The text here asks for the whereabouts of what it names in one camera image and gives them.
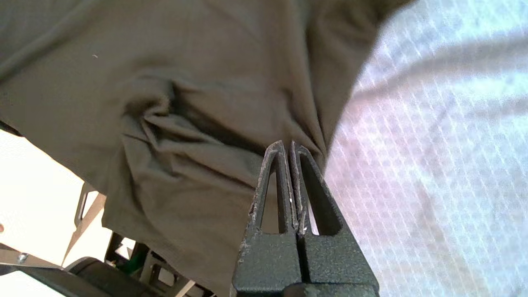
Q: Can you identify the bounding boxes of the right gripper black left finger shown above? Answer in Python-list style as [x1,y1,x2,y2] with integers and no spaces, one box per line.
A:
[232,140,304,296]

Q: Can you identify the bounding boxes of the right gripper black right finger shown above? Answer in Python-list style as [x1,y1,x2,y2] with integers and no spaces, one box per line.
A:
[290,141,380,296]

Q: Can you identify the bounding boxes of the black printed t-shirt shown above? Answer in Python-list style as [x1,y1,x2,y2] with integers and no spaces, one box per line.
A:
[0,0,417,297]

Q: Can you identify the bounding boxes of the grey robot base chassis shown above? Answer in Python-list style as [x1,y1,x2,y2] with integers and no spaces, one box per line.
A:
[0,181,215,297]

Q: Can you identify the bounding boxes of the blue bed sheet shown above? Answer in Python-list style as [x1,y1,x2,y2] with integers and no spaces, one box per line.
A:
[309,0,528,297]

